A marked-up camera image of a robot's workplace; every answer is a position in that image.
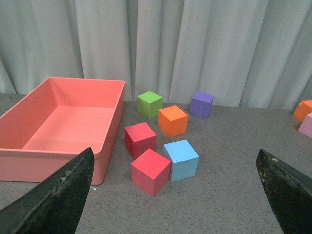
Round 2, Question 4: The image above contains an orange foam block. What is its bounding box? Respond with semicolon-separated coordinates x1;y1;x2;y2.
293;100;312;122
158;105;188;138

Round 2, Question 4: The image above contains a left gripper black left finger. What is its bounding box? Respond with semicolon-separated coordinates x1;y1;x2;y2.
0;148;95;234

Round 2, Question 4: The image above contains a light blue foam block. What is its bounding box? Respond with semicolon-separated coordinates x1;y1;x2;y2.
163;140;199;182

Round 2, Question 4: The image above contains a dark red foam block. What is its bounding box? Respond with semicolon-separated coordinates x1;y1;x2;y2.
124;122;156;160

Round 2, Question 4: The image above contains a pink plastic bin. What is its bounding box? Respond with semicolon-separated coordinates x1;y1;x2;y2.
0;78;125;185

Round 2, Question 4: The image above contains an orange foam block at right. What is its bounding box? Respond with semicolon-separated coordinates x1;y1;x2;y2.
293;100;312;122

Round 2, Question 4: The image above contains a green foam block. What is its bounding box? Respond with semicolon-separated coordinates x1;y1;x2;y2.
136;91;163;119

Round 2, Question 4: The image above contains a purple foam block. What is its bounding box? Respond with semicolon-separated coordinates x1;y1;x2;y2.
189;91;214;118

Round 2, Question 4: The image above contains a pink foam block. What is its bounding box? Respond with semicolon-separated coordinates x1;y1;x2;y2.
298;113;312;139

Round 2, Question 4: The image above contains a white curtain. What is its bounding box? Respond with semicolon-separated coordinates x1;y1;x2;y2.
0;0;312;110

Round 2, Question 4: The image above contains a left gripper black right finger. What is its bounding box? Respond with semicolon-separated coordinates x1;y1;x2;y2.
256;149;312;234

